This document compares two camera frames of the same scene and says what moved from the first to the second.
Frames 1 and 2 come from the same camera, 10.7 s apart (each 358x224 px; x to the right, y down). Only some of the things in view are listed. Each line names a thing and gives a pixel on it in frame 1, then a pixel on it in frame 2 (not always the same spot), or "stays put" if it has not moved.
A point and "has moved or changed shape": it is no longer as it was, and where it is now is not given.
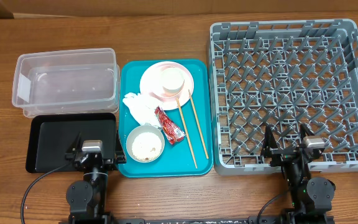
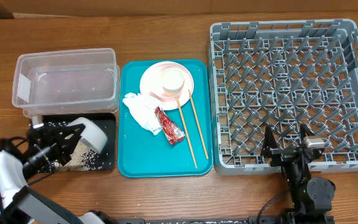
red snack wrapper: (171, 131) stays put
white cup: (172, 81) stays put
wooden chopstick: (198, 124) stays put
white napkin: (143, 107) stays put
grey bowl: (145, 144) → (93, 135)
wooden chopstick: (193, 157) stays put
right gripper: (269, 147) stays put
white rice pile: (146, 147) has moved or changed shape
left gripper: (120, 156) → (53, 138)
